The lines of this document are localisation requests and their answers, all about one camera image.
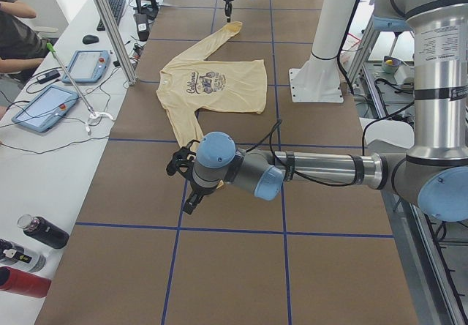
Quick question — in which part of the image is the cream long-sleeve graphic shirt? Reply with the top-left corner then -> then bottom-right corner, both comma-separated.
156,21 -> 267,147

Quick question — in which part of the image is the black power adapter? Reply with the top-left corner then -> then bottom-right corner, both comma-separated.
134,12 -> 150,42

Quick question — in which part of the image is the black computer keyboard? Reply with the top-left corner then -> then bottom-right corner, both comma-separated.
107,0 -> 127,26

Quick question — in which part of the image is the black computer mouse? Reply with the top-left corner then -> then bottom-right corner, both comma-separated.
82,34 -> 99,45

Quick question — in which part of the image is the far blue teach pendant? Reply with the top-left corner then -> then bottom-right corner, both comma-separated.
67,50 -> 110,84

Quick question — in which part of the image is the blue teach pendant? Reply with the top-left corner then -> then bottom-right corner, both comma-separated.
67,50 -> 110,84
11,85 -> 79,133

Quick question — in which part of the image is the grey bowl with yellow object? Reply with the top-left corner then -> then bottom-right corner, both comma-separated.
381,56 -> 401,74

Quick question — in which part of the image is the near blue teach pendant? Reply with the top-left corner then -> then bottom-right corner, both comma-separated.
11,85 -> 79,133

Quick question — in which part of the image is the grey black water bottle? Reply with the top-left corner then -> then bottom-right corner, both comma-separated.
1,239 -> 46,273

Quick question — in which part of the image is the black phone on desk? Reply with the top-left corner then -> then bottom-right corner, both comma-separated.
37,70 -> 61,84

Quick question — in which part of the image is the red water bottle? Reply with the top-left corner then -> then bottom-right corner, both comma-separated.
1,266 -> 51,298

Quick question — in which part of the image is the seated person dark shirt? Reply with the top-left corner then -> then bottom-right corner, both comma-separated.
1,0 -> 53,82

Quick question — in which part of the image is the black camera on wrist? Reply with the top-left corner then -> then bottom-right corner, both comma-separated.
166,147 -> 195,179

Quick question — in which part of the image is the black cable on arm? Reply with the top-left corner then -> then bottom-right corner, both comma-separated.
244,119 -> 358,187

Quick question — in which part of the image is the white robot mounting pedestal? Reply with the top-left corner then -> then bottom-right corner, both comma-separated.
289,0 -> 359,103

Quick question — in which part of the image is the green-handled grabber stick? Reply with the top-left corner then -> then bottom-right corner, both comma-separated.
47,42 -> 114,133

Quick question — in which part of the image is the aluminium frame post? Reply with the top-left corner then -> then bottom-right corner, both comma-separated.
93,0 -> 137,86

